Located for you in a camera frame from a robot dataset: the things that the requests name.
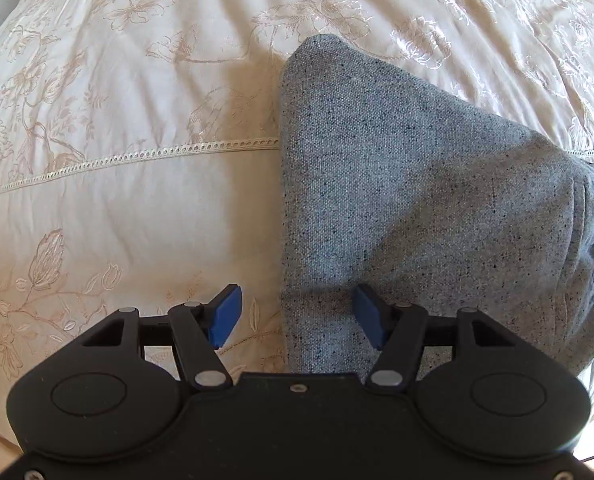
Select cream embroidered bedspread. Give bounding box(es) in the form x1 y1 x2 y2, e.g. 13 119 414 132
0 0 594 471

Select grey speckled pants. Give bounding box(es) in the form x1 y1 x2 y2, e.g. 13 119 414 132
280 35 594 374

